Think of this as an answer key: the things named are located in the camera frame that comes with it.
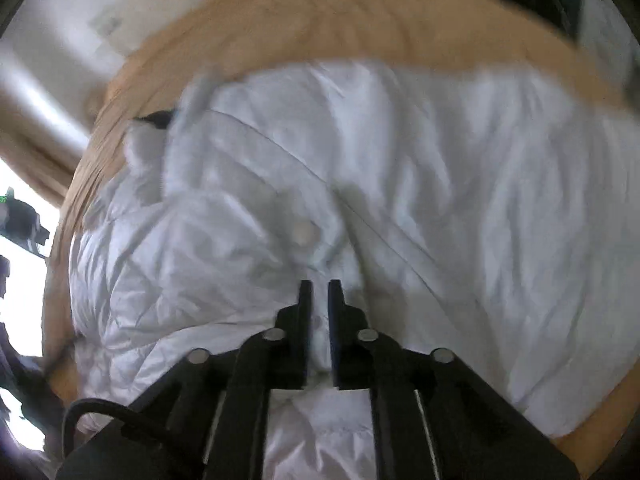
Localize mustard corduroy bed cover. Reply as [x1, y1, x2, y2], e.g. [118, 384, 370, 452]
[43, 0, 639, 478]

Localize beige curtain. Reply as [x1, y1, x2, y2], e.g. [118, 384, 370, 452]
[1, 103, 84, 207]

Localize white puffer down jacket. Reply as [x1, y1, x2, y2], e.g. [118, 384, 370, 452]
[70, 62, 639, 479]

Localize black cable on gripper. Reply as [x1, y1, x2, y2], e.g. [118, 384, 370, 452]
[60, 396, 147, 458]

